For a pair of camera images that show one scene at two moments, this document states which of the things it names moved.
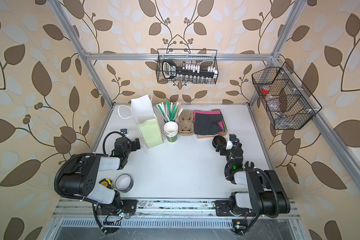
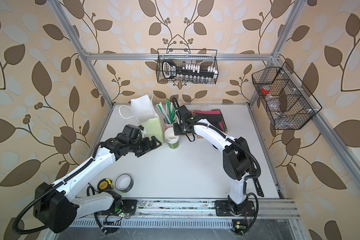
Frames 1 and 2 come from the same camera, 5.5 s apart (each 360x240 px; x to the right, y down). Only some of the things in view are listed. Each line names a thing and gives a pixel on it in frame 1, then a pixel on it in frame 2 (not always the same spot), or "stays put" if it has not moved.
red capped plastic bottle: x=274 y=105 stays put
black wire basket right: x=287 y=103 stays put
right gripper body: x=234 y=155 to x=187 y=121
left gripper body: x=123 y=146 to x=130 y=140
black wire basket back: x=187 y=66 stays put
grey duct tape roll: x=124 y=182 stays put
